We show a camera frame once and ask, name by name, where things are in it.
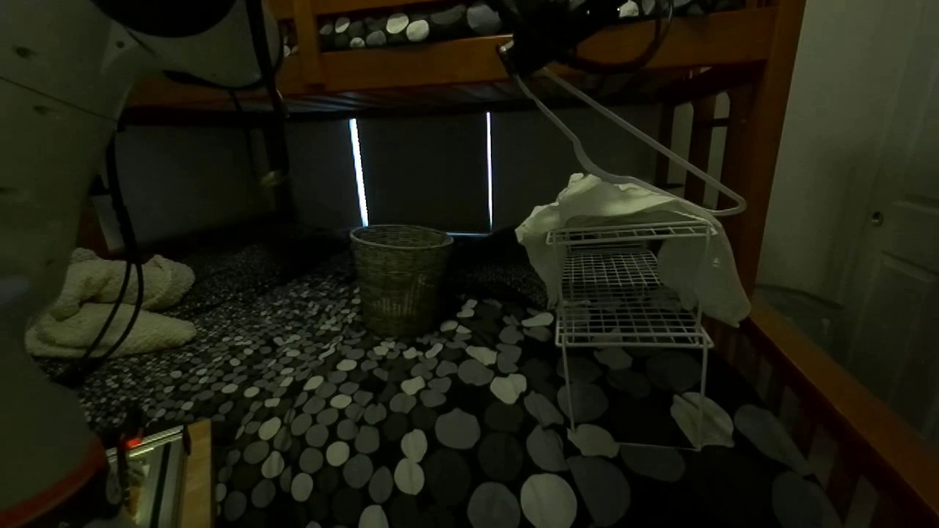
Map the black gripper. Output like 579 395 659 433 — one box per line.
496 0 601 79

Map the white plastic clothes hanger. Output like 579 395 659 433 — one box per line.
506 62 751 223

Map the dotted upper bunk mattress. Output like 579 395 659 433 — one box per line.
318 0 745 53

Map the dark window blind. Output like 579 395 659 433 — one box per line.
281 110 679 238

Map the white crumpled cloth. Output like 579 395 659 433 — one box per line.
515 172 755 330

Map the woven wicker basket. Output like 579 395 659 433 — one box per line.
346 221 459 343

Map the black grey dotted bedspread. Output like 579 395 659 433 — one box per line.
39 232 855 528

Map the white panel door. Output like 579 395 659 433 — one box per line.
782 0 939 443

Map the beige folded towel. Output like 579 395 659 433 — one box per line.
25 245 199 361

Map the clear box with green light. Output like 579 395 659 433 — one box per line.
102 419 217 528

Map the grey object with orange rim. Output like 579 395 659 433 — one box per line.
0 282 111 528

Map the wooden bunk bed frame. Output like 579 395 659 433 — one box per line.
76 0 939 528

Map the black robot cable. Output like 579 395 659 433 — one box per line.
73 0 299 373

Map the white wire shelf rack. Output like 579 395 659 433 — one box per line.
543 216 719 434

